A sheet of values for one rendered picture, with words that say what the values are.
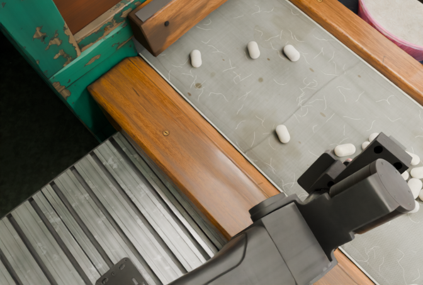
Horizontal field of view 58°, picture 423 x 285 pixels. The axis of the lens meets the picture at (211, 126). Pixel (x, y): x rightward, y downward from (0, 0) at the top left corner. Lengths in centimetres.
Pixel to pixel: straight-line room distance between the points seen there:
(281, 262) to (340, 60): 50
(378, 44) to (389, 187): 43
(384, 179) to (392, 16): 53
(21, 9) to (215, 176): 36
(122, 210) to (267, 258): 42
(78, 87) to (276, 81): 36
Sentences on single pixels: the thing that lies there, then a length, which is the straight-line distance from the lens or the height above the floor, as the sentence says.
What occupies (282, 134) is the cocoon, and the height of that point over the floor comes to 76.
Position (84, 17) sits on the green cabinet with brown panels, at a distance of 62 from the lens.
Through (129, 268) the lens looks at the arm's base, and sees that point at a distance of 70.
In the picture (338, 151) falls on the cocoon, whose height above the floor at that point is 76.
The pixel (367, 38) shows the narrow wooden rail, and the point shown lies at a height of 76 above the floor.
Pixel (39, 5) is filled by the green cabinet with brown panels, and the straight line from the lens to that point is 55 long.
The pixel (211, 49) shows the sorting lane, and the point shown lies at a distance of 74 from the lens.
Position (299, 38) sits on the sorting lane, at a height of 74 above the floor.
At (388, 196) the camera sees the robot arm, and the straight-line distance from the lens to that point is 38.
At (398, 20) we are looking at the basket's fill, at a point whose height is 73.
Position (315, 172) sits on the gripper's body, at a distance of 53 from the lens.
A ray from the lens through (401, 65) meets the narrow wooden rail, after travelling 78.
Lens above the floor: 137
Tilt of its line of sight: 69 degrees down
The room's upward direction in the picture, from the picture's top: 1 degrees clockwise
